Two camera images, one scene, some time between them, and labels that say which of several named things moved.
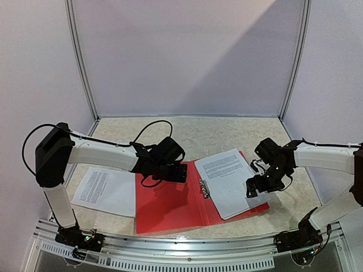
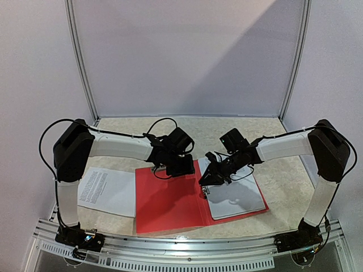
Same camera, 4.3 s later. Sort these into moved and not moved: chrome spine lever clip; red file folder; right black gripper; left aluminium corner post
Moved: right black gripper
Not moved: chrome spine lever clip; left aluminium corner post; red file folder
